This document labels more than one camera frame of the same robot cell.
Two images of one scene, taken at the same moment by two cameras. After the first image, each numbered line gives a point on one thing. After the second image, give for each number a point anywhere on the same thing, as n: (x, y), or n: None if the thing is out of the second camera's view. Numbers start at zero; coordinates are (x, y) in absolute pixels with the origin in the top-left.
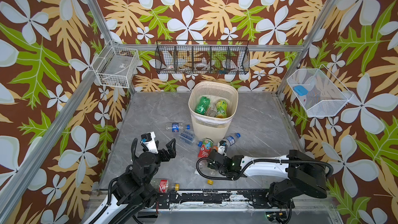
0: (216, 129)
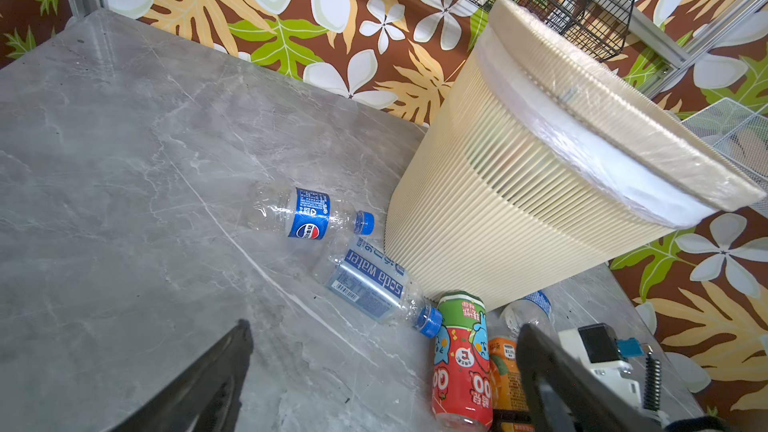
0: (549, 158)
